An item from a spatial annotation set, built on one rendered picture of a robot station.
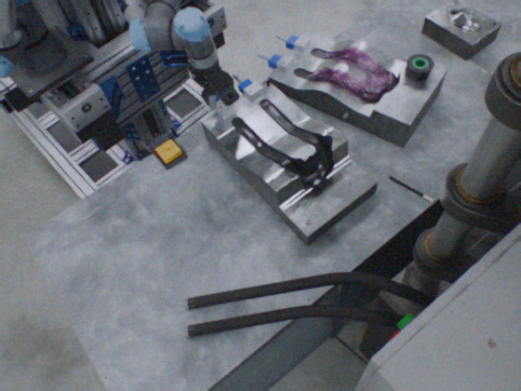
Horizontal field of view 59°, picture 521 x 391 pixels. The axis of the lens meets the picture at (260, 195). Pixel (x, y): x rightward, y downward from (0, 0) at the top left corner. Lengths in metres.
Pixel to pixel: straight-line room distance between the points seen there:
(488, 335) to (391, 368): 0.11
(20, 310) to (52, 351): 0.27
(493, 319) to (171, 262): 0.94
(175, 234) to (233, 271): 0.21
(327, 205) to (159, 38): 0.61
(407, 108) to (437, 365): 1.01
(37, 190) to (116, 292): 1.46
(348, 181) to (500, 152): 0.66
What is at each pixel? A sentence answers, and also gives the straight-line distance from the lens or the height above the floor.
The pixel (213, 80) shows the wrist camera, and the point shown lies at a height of 1.09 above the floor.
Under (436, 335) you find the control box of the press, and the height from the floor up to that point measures 1.47.
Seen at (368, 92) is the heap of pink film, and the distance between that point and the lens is 1.49.
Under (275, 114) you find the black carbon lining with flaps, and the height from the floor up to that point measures 0.88.
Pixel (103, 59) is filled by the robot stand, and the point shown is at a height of 0.95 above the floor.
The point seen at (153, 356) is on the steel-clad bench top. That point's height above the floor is 0.80.
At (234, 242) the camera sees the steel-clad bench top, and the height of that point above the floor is 0.80.
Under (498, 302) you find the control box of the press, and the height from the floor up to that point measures 1.47.
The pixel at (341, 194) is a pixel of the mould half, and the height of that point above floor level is 0.86.
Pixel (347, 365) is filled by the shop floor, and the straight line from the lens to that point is 2.02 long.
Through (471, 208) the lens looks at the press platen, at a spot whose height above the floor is 1.29.
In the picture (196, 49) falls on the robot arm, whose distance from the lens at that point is 1.18.
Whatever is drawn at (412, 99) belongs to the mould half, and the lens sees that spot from 1.47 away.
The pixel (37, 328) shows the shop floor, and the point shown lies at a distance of 2.37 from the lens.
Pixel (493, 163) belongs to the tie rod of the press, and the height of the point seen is 1.39.
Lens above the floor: 1.98
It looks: 59 degrees down
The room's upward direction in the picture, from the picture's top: 10 degrees counter-clockwise
